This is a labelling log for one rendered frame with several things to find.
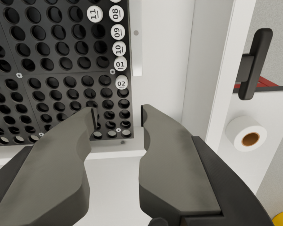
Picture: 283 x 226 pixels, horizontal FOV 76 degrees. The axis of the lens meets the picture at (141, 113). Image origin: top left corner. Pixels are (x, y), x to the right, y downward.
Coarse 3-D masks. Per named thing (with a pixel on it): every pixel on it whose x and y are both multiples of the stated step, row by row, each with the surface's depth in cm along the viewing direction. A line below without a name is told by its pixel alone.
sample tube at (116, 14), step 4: (112, 8) 15; (116, 8) 15; (120, 8) 15; (112, 12) 15; (116, 12) 15; (120, 12) 15; (112, 16) 15; (116, 16) 15; (120, 16) 15; (112, 20) 15; (116, 20) 15; (120, 20) 15
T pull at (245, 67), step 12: (264, 36) 17; (252, 48) 18; (264, 48) 17; (252, 60) 18; (264, 60) 18; (240, 72) 18; (252, 72) 18; (240, 84) 20; (252, 84) 19; (240, 96) 20; (252, 96) 20
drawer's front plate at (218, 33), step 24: (216, 0) 16; (240, 0) 14; (192, 24) 23; (216, 24) 17; (240, 24) 15; (192, 48) 23; (216, 48) 17; (240, 48) 16; (192, 72) 24; (216, 72) 17; (192, 96) 24; (216, 96) 18; (192, 120) 25; (216, 120) 19; (216, 144) 21
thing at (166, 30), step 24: (144, 0) 21; (168, 0) 21; (192, 0) 21; (144, 24) 22; (168, 24) 23; (144, 48) 24; (168, 48) 24; (144, 72) 25; (168, 72) 26; (144, 96) 27; (168, 96) 28; (96, 144) 26; (120, 144) 26
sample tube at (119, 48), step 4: (116, 44) 16; (120, 44) 16; (124, 44) 17; (112, 48) 16; (116, 48) 16; (120, 48) 16; (124, 48) 16; (116, 52) 16; (120, 52) 17; (124, 52) 17
